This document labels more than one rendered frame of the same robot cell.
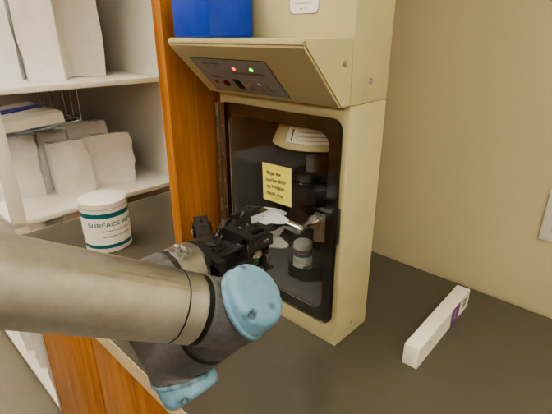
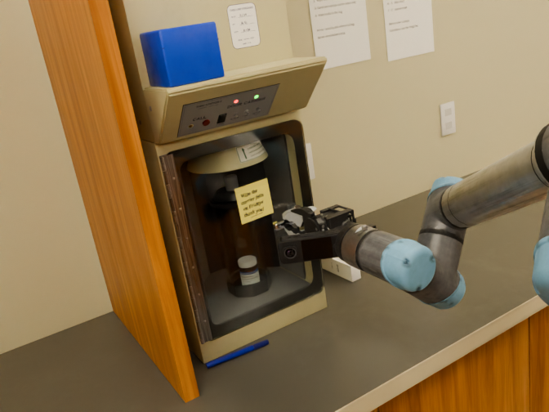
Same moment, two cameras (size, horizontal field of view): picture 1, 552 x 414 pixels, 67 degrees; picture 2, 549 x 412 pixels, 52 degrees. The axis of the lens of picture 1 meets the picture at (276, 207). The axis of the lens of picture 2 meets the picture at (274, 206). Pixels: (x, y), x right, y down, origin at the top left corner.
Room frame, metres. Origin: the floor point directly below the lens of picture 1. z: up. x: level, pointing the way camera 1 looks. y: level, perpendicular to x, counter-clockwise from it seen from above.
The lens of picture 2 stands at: (0.39, 1.01, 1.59)
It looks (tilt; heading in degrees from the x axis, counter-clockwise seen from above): 18 degrees down; 288
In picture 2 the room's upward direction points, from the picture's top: 9 degrees counter-clockwise
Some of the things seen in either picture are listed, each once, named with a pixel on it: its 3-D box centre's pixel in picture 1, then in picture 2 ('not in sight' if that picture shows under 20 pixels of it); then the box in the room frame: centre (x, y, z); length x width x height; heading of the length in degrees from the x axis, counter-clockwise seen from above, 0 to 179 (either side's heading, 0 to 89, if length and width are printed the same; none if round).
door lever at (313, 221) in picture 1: (291, 220); (289, 217); (0.70, -0.03, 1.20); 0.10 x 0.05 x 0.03; 46
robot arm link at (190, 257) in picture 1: (184, 267); (363, 245); (0.53, 0.13, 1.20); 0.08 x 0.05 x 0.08; 47
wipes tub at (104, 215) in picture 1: (106, 220); not in sight; (1.12, 0.49, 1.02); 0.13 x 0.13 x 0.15
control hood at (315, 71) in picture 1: (252, 70); (242, 99); (0.74, 0.04, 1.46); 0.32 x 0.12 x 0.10; 47
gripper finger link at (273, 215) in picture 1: (274, 218); (302, 212); (0.66, 0.00, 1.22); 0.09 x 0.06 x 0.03; 137
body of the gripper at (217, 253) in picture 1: (230, 250); (337, 234); (0.59, 0.07, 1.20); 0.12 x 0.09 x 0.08; 137
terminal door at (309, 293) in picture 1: (273, 210); (252, 230); (0.77, 0.00, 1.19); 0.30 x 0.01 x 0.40; 46
